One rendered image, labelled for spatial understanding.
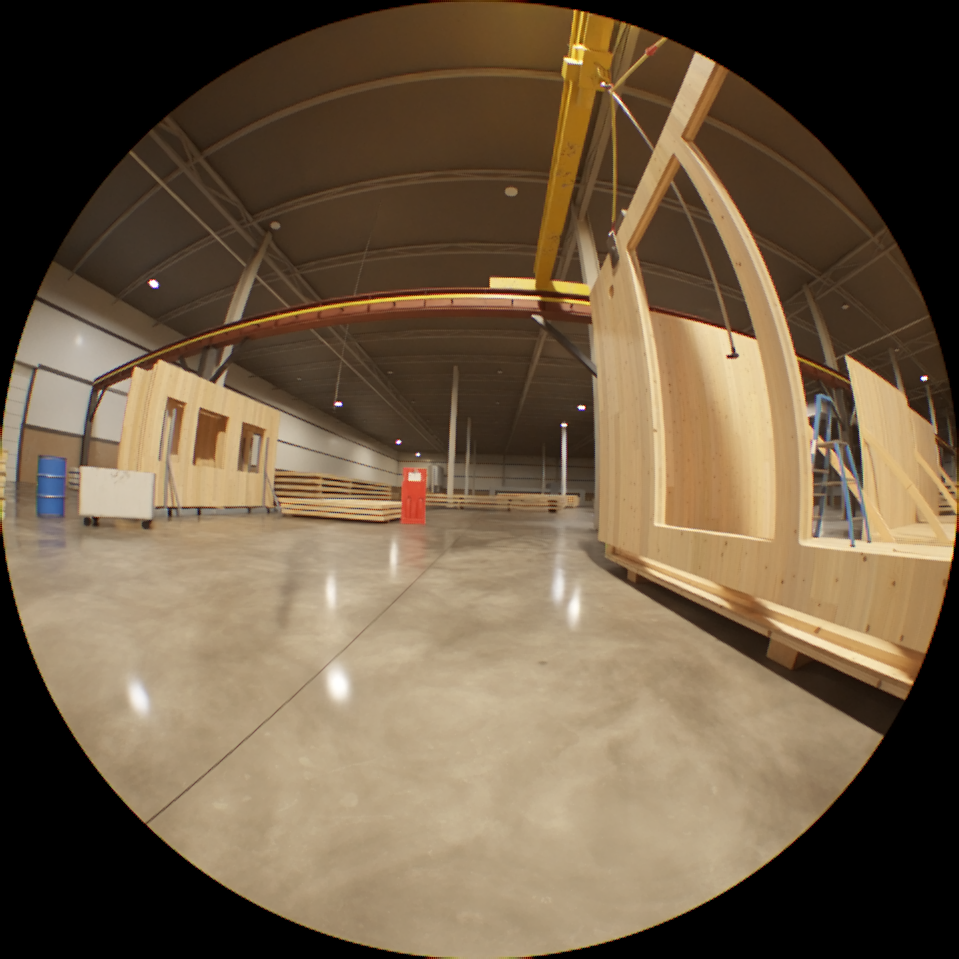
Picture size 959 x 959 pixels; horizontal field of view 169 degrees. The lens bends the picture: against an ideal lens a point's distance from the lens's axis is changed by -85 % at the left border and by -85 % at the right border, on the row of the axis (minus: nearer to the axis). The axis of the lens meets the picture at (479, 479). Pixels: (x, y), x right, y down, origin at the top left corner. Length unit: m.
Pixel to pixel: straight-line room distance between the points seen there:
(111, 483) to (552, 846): 5.23
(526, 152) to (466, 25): 4.71
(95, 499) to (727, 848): 5.63
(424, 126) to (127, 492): 10.96
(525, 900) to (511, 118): 11.65
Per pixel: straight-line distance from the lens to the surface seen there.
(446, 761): 0.91
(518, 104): 10.94
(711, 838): 0.85
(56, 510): 6.31
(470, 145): 11.60
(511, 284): 8.78
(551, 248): 7.72
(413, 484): 8.21
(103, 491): 5.21
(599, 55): 5.15
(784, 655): 1.59
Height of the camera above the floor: 0.66
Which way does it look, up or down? 3 degrees up
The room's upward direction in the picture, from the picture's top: 2 degrees clockwise
